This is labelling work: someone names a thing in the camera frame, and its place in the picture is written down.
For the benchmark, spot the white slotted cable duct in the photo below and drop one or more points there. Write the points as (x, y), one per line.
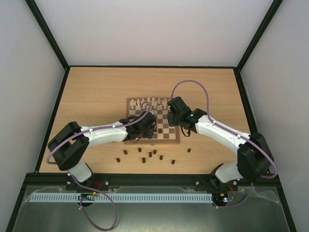
(121, 198)

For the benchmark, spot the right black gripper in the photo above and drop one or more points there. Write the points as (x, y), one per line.
(172, 120)

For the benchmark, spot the wooden chess board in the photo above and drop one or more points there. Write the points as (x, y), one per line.
(163, 133)

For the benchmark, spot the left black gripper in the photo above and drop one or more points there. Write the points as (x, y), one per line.
(149, 135)

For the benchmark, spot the black aluminium frame rail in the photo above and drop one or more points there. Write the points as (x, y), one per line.
(199, 182)

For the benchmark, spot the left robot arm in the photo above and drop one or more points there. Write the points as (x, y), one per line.
(69, 145)

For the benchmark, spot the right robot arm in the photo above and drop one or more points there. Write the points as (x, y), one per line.
(253, 154)

